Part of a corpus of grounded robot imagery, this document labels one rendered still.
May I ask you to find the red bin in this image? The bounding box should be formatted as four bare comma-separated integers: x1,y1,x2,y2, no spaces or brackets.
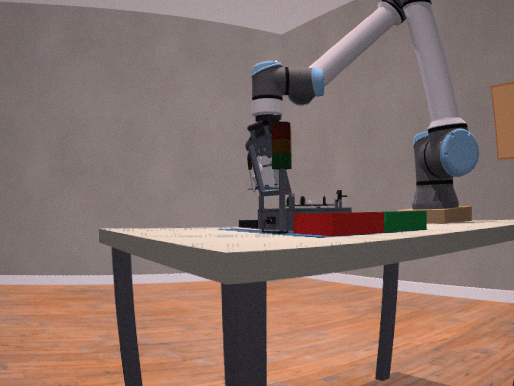
294,212,384,236

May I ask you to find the green bin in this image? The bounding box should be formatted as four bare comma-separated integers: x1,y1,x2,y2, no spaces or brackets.
384,211,427,232

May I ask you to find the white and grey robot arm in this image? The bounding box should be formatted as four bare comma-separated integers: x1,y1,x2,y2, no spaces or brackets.
251,0,479,209

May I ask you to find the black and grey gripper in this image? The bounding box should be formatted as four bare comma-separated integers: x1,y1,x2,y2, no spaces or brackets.
247,114,281,192

